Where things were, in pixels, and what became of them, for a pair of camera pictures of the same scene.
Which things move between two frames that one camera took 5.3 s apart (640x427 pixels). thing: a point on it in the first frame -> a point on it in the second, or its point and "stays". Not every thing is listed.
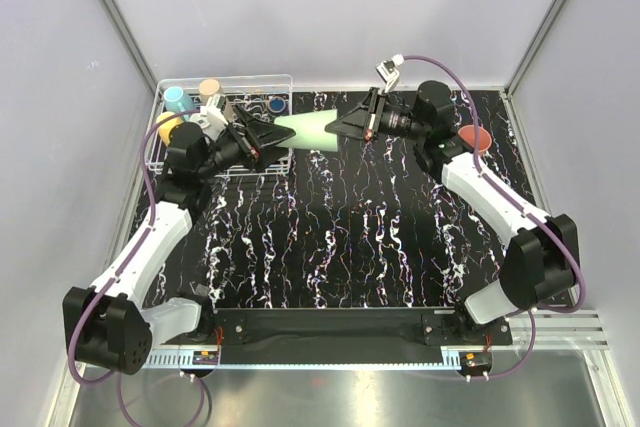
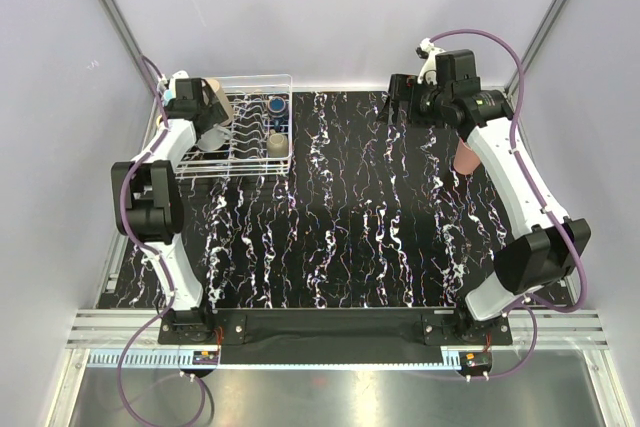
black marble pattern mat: (337, 225) stays
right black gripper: (355, 124) -> (404, 88)
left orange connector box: (202, 357) stays
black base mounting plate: (349, 328) stays
